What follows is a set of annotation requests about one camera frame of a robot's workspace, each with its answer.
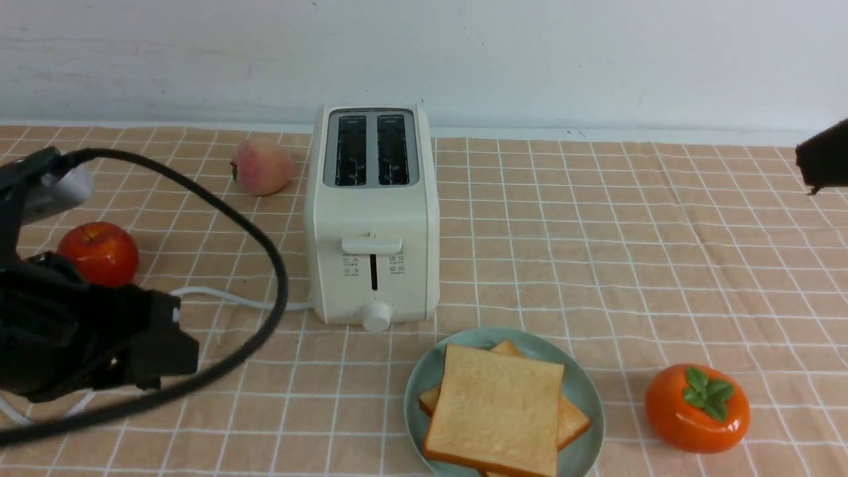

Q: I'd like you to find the white two-slot toaster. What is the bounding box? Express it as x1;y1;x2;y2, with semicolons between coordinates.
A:
303;105;441;333

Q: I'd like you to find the white power cable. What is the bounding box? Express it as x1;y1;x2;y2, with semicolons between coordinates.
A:
0;286;313;426

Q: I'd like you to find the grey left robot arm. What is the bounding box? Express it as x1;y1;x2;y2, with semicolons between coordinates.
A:
1;147;199;403

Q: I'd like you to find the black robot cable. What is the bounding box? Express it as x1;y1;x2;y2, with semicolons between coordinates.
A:
0;148;290;446

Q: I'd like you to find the pink peach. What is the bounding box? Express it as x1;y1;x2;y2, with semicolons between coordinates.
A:
230;138;295;196

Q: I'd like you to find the red apple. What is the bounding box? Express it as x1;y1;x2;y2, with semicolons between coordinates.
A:
56;221;140;288

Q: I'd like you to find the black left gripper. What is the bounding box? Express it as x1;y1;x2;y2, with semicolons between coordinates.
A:
1;252;199;403

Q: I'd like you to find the toast slice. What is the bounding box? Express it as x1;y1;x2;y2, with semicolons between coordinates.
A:
405;330;606;476
422;343;564;476

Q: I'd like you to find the light green plate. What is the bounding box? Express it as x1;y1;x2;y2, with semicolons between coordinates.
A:
405;328;605;476

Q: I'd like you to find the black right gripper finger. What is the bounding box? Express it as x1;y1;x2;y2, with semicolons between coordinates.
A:
794;119;847;196

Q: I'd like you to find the orange persimmon with leaves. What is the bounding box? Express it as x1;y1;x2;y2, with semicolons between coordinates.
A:
644;364;752;454

